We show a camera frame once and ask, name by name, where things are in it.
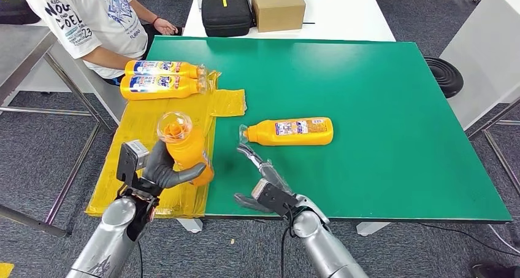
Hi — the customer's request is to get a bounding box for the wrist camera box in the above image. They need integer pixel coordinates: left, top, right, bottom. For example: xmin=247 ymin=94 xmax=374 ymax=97
xmin=116 ymin=139 xmax=150 ymax=187
xmin=251 ymin=178 xmax=300 ymax=218

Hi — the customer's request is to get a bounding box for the brown cardboard box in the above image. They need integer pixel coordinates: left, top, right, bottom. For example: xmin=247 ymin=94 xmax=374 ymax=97
xmin=250 ymin=0 xmax=307 ymax=33

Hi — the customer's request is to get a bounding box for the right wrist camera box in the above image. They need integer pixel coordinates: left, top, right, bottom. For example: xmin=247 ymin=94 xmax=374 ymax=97
xmin=251 ymin=178 xmax=300 ymax=218

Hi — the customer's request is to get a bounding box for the steel table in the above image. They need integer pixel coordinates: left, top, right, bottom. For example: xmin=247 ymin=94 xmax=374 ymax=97
xmin=0 ymin=24 xmax=117 ymax=241

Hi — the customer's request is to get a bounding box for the white floor cable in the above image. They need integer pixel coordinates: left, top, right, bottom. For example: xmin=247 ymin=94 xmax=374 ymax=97
xmin=486 ymin=225 xmax=520 ymax=257

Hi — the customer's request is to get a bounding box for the yellow plastic sheet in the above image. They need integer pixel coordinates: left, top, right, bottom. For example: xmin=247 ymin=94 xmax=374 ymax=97
xmin=85 ymin=71 xmax=247 ymax=220

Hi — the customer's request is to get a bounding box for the green table board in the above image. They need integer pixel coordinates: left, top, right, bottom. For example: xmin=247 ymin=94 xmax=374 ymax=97
xmin=136 ymin=36 xmax=513 ymax=224

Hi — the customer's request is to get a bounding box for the black floor cable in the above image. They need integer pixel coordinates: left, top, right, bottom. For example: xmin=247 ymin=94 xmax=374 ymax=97
xmin=418 ymin=223 xmax=520 ymax=263

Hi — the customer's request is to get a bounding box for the white table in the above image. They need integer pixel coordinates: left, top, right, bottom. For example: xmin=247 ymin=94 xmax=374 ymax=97
xmin=183 ymin=0 xmax=397 ymax=43
xmin=438 ymin=0 xmax=520 ymax=198

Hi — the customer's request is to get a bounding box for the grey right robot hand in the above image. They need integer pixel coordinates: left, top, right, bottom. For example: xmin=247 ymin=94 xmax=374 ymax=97
xmin=233 ymin=143 xmax=296 ymax=214

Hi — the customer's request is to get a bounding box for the black carrying case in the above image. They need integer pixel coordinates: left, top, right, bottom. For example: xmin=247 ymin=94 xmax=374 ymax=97
xmin=201 ymin=0 xmax=255 ymax=38
xmin=0 ymin=0 xmax=42 ymax=26

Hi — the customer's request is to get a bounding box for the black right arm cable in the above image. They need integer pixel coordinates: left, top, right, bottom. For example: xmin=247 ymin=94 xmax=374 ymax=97
xmin=279 ymin=204 xmax=298 ymax=278

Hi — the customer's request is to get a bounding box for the black floor object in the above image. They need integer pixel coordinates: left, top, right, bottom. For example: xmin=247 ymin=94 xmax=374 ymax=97
xmin=471 ymin=264 xmax=520 ymax=278

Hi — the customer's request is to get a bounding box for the white table foot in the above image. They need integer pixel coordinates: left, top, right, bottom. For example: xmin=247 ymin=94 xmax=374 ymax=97
xmin=177 ymin=218 xmax=204 ymax=235
xmin=356 ymin=222 xmax=391 ymax=237

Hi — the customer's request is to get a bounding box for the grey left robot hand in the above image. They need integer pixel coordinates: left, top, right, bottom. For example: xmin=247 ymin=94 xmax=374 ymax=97
xmin=140 ymin=139 xmax=208 ymax=196

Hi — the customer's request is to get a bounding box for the person's left hand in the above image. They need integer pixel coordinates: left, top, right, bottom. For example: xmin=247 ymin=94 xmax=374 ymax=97
xmin=152 ymin=17 xmax=180 ymax=36

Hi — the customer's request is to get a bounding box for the orange detergent bottle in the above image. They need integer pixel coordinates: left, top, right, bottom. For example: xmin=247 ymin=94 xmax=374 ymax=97
xmin=156 ymin=111 xmax=215 ymax=188
xmin=239 ymin=117 xmax=335 ymax=147
xmin=120 ymin=73 xmax=208 ymax=101
xmin=124 ymin=60 xmax=208 ymax=80

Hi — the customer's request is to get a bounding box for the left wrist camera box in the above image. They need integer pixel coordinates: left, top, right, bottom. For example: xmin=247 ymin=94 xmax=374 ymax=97
xmin=116 ymin=139 xmax=150 ymax=187

